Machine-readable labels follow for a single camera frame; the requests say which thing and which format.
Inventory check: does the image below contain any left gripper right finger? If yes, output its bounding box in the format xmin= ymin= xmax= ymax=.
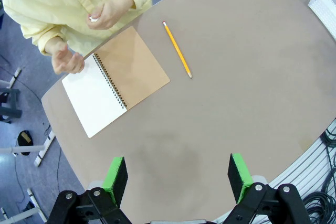
xmin=224 ymin=153 xmax=312 ymax=224

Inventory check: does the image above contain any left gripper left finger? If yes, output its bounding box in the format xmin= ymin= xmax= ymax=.
xmin=47 ymin=156 xmax=132 ymax=224

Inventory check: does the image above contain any brown spiral notebook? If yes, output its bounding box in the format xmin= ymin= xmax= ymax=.
xmin=61 ymin=26 xmax=171 ymax=139

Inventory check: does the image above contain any yellow pencil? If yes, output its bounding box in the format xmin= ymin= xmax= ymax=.
xmin=162 ymin=20 xmax=193 ymax=79

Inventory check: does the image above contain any person's right forearm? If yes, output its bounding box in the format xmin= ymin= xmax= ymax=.
xmin=22 ymin=22 xmax=68 ymax=57

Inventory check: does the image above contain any person's right hand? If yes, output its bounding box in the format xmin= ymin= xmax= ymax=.
xmin=51 ymin=45 xmax=86 ymax=75

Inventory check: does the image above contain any person's left hand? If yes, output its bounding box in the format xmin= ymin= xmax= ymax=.
xmin=86 ymin=0 xmax=124 ymax=30

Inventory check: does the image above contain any white metal table leg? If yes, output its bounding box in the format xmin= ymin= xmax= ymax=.
xmin=0 ymin=68 xmax=22 ymax=90
xmin=0 ymin=188 xmax=48 ymax=224

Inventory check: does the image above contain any black slipper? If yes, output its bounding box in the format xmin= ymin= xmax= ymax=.
xmin=15 ymin=130 xmax=35 ymax=156

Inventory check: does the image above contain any grey plastic stool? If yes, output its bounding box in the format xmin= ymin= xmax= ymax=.
xmin=0 ymin=87 xmax=23 ymax=124

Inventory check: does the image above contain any white perforated plastic basket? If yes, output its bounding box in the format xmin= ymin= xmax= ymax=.
xmin=308 ymin=0 xmax=336 ymax=42

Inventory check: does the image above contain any black coiled cable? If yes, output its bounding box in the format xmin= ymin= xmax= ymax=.
xmin=301 ymin=191 xmax=336 ymax=224

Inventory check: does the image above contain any dark cable bundle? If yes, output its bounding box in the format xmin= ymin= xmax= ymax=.
xmin=321 ymin=119 xmax=336 ymax=190

